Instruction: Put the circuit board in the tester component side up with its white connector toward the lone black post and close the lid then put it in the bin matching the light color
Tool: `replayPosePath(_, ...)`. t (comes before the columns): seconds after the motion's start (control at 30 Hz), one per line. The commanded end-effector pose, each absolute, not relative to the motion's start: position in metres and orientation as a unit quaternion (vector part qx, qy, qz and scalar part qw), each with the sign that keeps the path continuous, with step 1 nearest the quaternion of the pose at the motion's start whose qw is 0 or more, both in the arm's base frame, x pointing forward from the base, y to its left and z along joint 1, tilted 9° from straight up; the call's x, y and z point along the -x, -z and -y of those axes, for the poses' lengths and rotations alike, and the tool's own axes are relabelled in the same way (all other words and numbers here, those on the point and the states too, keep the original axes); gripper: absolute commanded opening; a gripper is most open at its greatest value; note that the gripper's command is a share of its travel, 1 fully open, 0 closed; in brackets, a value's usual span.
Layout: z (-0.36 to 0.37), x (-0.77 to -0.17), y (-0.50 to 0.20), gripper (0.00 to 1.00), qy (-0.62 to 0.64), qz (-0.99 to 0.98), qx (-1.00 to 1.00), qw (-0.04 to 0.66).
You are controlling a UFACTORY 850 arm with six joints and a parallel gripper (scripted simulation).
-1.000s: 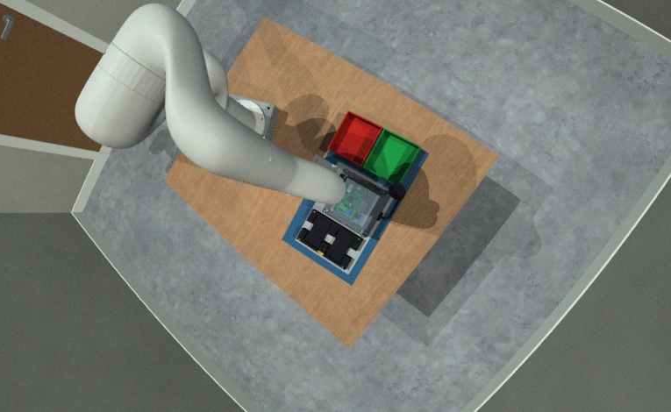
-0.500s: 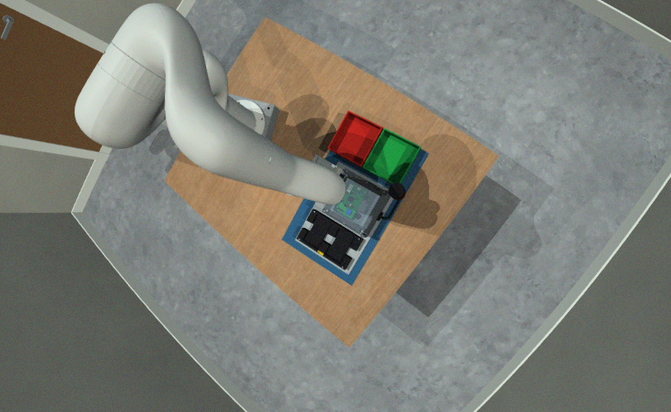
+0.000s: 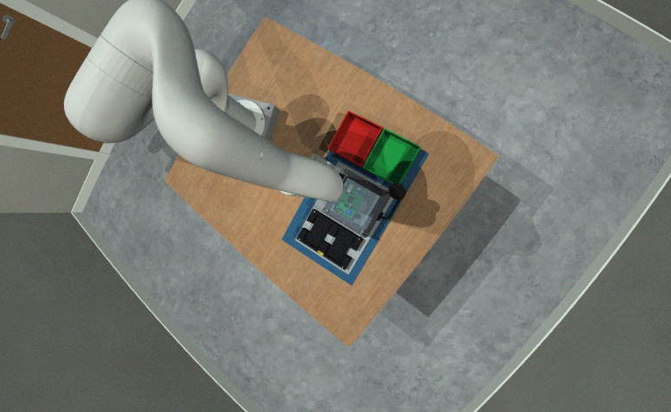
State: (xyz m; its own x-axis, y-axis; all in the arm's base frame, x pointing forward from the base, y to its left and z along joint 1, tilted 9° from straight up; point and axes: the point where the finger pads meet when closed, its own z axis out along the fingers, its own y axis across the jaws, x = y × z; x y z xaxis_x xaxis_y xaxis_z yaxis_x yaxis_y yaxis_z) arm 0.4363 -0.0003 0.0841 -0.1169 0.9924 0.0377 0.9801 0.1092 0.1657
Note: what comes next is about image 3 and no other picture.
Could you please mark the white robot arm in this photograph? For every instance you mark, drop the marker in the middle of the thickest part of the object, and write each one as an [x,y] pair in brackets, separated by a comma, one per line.
[147,47]

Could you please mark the green bin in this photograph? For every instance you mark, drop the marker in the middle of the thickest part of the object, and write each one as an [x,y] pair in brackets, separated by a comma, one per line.
[391,157]

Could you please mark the red open-top bin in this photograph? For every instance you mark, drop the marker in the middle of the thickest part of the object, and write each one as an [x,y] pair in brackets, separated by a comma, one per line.
[355,138]

